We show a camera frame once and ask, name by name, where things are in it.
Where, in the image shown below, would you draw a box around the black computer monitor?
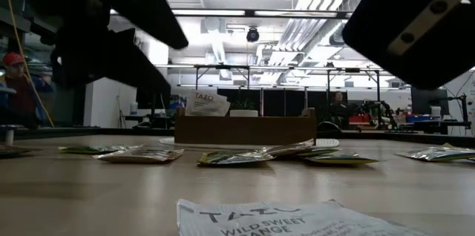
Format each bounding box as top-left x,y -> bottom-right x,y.
410,87 -> 451,117
135,91 -> 172,111

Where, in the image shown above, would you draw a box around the blue storage bin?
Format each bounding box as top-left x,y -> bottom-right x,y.
405,114 -> 432,123

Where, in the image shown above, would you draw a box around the black round ceiling fixture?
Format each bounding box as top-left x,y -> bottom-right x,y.
246,27 -> 261,43

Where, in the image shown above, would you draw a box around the black aluminium table frame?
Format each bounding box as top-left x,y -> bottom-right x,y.
0,126 -> 475,148

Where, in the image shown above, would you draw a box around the yellow hanging cable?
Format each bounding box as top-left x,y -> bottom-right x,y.
0,0 -> 56,128

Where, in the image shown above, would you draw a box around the black room divider panels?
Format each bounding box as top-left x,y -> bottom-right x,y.
216,88 -> 350,119

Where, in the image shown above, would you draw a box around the person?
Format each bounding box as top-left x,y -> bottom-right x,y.
0,51 -> 55,128
328,91 -> 357,130

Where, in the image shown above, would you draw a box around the brown cardboard box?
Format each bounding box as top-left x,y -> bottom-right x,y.
174,106 -> 318,145

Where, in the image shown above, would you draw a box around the silver ventilation duct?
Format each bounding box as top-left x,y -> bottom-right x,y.
328,0 -> 394,47

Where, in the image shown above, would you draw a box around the long ceiling light rail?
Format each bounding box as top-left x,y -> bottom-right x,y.
171,7 -> 353,19

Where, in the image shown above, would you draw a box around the small white post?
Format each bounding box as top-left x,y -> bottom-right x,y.
0,123 -> 16,145

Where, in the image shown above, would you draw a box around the black metal rig frame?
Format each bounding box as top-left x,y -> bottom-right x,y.
194,63 -> 251,91
325,67 -> 382,119

